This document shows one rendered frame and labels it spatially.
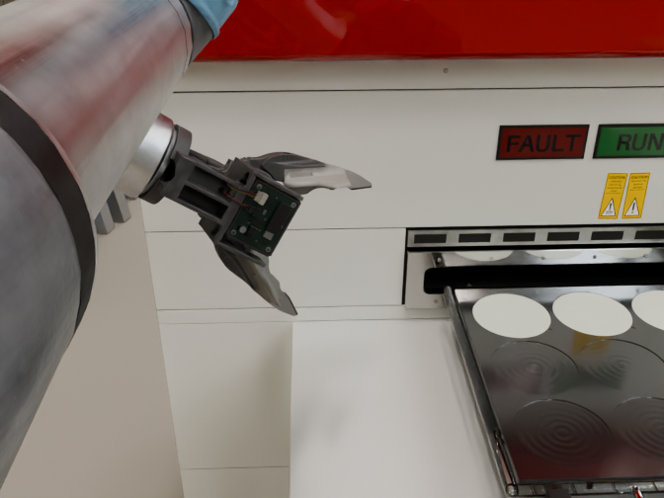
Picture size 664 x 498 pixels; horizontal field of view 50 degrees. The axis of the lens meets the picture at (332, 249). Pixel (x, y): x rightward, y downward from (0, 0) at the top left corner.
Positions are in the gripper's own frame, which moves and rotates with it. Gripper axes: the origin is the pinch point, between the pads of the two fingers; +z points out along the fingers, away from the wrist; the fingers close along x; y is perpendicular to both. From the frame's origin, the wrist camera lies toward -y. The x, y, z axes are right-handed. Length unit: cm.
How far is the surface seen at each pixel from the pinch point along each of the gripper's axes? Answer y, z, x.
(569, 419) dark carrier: 10.3, 30.3, -3.5
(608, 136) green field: -10.1, 32.4, 28.9
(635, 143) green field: -9.0, 36.1, 30.1
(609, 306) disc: -5.1, 43.5, 9.9
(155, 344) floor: -156, 43, -70
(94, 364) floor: -153, 28, -83
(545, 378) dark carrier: 3.9, 31.0, -1.5
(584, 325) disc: -2.9, 39.0, 6.1
